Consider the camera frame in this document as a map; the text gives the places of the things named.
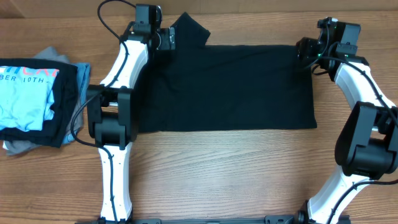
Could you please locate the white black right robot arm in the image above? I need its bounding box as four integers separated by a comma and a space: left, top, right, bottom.
289, 17, 397, 223

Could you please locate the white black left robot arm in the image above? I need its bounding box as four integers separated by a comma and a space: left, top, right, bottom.
86, 4, 175, 223

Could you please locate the folded blue shirt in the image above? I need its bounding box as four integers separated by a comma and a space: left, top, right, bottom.
62, 63, 91, 144

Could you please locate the folded black printed t-shirt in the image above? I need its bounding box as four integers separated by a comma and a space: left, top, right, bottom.
1, 65, 60, 132

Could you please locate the folded grey shirt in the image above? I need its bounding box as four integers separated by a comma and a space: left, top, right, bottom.
1, 47, 80, 155

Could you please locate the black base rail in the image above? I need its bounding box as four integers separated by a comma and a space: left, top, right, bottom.
74, 214, 299, 224

